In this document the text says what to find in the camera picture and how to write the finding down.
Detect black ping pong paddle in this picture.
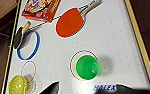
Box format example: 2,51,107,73
13,20,33,50

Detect yellow perforated plastic bowl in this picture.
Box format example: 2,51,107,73
7,74,37,94

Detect wooden table metal legs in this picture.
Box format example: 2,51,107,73
0,0,20,26

